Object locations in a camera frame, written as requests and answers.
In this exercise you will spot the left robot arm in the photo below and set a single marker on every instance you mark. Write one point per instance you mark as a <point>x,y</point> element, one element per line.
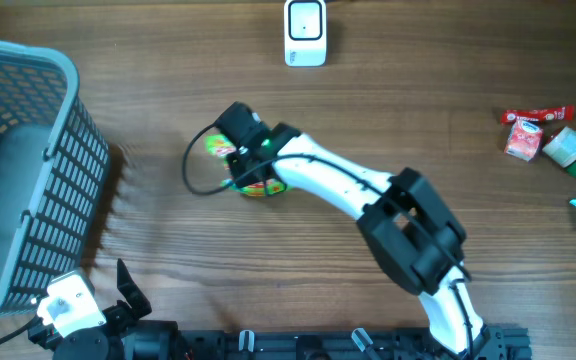
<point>157,340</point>

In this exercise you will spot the red Nescafe coffee stick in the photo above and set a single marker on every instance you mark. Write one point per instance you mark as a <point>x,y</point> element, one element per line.
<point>563,113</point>

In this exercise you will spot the green lid jar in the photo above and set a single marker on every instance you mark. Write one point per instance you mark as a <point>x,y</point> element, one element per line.
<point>561,148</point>

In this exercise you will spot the white barcode scanner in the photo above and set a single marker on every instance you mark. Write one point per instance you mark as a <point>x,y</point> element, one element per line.
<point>305,33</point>

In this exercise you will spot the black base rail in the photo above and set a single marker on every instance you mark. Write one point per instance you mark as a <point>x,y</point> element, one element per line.
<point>494,343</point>

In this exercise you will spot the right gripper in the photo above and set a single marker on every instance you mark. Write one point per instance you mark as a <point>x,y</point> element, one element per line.
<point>236,173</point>

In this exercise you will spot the grey plastic shopping basket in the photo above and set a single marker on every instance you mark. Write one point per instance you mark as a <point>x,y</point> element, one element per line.
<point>54,162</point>

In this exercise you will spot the small red tissue pack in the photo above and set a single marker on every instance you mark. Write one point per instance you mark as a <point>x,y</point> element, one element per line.
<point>524,140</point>

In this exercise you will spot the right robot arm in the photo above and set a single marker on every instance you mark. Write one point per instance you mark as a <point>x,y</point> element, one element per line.
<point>413,236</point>

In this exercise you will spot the Haribo gummy candy bag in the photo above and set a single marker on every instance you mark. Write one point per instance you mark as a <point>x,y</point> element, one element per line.
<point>220,147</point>

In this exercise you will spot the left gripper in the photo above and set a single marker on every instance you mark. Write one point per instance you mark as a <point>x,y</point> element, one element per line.
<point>120,312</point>

